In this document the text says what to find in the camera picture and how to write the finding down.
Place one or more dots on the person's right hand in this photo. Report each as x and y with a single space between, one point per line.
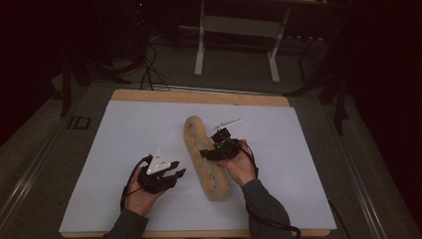
244 169

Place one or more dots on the white table mat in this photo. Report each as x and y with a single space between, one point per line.
116 132

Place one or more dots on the person's left hand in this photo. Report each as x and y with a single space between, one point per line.
141 200

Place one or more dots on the white metal stand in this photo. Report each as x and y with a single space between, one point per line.
239 26

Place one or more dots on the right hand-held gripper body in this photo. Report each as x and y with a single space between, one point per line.
225 149

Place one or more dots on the metal floor rail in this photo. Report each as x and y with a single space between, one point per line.
30 176
360 179

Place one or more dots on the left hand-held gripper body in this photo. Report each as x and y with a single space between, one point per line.
156 181

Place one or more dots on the tan plush pad black lining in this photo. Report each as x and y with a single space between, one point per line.
199 136

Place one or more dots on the black stand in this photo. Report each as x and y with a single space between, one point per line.
340 106
66 86

